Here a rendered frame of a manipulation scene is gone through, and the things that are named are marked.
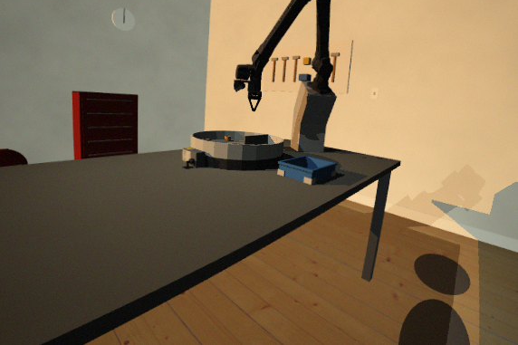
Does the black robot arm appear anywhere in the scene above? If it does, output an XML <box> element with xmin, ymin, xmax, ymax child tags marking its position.
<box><xmin>234</xmin><ymin>0</ymin><xmax>333</xmax><ymax>94</ymax></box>

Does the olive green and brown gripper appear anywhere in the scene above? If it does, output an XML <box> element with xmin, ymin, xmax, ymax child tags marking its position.
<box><xmin>248</xmin><ymin>81</ymin><xmax>262</xmax><ymax>111</ymax></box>

